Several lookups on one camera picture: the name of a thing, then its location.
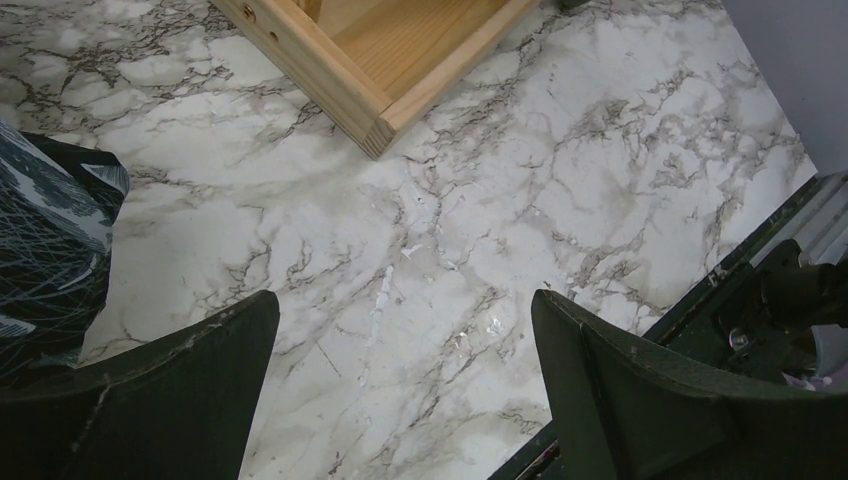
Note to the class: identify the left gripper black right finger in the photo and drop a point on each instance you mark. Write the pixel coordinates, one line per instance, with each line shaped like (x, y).
(624, 407)

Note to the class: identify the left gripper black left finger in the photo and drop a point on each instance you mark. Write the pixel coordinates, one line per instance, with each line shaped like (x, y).
(179, 407)

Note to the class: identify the dark blue patterned shorts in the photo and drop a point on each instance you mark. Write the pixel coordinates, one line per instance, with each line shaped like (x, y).
(59, 204)

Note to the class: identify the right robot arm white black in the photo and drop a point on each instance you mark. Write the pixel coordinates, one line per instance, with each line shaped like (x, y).
(787, 322)

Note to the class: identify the wooden clothes rack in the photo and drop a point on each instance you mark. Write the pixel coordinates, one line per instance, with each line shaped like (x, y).
(375, 67)

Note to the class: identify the black metal base rail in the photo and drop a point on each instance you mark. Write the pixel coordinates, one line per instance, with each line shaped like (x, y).
(815, 217)

